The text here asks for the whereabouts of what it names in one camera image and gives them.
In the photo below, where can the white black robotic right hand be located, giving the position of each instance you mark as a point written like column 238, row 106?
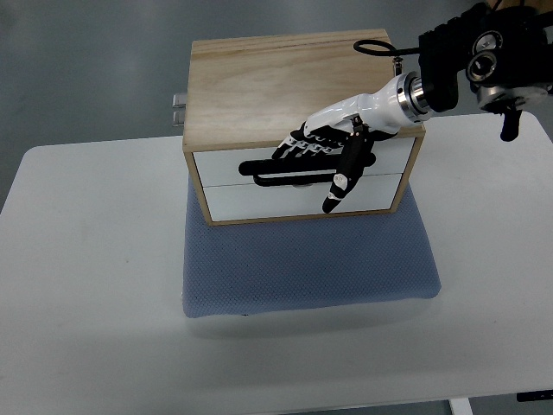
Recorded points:
column 352, row 125

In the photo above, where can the black drawer handle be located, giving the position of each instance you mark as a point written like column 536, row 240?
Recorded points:
column 297, row 171

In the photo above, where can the white drawer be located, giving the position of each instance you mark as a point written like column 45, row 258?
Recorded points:
column 220, row 168
column 252, row 202

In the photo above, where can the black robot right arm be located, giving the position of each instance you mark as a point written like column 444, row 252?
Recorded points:
column 503, row 50

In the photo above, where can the wooden drawer cabinet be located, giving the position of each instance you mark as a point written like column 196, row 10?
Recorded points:
column 248, row 93

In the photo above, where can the blue mesh cushion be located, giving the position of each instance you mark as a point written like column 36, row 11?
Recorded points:
column 242, row 270

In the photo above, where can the silver metal clamp lower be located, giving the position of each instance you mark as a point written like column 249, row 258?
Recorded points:
column 178, row 118

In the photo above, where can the silver metal clamp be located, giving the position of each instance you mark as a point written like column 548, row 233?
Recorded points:
column 178, row 118
column 179, row 100

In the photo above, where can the silver metal clamp upper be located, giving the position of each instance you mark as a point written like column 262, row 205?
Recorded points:
column 179, row 100

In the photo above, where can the white table leg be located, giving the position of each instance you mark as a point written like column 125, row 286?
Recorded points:
column 460, row 406

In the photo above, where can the black table control panel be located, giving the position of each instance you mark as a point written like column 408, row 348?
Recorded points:
column 535, row 396

